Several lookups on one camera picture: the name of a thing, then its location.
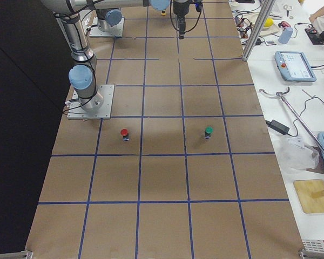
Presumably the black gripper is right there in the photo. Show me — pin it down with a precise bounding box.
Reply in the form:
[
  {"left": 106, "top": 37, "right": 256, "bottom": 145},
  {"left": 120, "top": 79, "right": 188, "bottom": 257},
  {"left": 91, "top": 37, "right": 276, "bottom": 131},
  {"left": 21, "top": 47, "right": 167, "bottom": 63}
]
[{"left": 173, "top": 0, "right": 190, "bottom": 39}]

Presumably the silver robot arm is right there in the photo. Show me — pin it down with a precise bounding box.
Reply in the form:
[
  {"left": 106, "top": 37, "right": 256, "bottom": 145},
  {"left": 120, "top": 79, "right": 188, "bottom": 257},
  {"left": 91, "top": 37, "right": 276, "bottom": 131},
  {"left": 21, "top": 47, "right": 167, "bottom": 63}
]
[
  {"left": 42, "top": 1, "right": 203, "bottom": 119},
  {"left": 96, "top": 9, "right": 123, "bottom": 32}
]

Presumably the green push button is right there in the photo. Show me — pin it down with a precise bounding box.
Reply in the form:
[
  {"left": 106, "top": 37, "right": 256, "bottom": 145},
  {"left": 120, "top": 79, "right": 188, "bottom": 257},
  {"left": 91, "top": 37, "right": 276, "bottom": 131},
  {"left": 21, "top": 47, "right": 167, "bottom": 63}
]
[{"left": 204, "top": 126, "right": 213, "bottom": 139}]

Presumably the red push button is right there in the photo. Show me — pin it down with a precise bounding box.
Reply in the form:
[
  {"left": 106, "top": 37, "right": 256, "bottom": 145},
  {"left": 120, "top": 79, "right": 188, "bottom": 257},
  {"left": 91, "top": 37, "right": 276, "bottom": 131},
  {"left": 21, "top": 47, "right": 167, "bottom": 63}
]
[{"left": 120, "top": 128, "right": 130, "bottom": 141}]

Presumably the white plate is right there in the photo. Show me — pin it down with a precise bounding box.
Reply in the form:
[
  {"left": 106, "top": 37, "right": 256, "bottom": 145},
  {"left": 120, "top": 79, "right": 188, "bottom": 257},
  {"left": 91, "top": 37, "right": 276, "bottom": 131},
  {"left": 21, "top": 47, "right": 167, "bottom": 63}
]
[{"left": 243, "top": 12, "right": 279, "bottom": 36}]

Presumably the yellow ball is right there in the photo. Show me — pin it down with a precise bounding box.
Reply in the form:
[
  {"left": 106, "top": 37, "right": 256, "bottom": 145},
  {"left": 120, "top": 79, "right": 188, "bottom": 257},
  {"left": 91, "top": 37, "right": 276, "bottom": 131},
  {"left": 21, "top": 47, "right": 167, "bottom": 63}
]
[{"left": 264, "top": 18, "right": 274, "bottom": 28}]

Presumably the light blue cup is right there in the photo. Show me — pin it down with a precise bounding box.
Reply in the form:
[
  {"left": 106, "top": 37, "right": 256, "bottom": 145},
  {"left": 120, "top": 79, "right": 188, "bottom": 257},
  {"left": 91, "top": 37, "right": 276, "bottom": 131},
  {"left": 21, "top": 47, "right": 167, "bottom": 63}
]
[{"left": 278, "top": 27, "right": 294, "bottom": 45}]

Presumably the metal grabber stick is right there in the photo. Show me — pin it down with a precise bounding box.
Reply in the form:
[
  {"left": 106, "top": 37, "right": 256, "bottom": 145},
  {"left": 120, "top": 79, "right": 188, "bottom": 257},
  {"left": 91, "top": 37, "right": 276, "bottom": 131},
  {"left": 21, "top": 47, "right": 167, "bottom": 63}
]
[{"left": 258, "top": 87, "right": 324, "bottom": 155}]

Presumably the black power adapter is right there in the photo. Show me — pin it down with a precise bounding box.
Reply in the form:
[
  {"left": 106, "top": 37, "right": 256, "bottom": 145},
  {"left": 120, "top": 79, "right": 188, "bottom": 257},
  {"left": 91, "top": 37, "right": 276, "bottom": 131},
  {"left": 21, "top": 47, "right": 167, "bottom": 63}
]
[{"left": 266, "top": 120, "right": 289, "bottom": 135}]

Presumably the clear plastic bag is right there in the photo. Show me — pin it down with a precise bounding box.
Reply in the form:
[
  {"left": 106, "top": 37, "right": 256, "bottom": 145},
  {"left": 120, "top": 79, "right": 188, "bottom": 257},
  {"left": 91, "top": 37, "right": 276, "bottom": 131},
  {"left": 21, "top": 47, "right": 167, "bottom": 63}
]
[{"left": 273, "top": 136, "right": 321, "bottom": 176}]

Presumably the wooden cutting board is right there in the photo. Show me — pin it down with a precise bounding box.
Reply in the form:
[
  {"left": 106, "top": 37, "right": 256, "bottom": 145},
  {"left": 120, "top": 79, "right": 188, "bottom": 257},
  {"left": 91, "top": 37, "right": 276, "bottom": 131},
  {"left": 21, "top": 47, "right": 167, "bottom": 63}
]
[{"left": 293, "top": 179, "right": 324, "bottom": 214}]

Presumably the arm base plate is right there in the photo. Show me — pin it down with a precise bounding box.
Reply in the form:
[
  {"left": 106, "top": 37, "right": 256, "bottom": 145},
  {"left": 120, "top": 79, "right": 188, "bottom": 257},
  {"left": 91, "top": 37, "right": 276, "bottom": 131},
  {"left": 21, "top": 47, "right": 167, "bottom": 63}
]
[
  {"left": 67, "top": 84, "right": 114, "bottom": 119},
  {"left": 89, "top": 17, "right": 125, "bottom": 38}
]

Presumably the aluminium frame post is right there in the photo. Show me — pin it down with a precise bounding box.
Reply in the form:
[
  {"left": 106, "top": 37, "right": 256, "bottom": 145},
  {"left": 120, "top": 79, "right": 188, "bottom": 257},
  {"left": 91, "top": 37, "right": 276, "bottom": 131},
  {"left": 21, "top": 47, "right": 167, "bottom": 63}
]
[{"left": 242, "top": 0, "right": 275, "bottom": 62}]

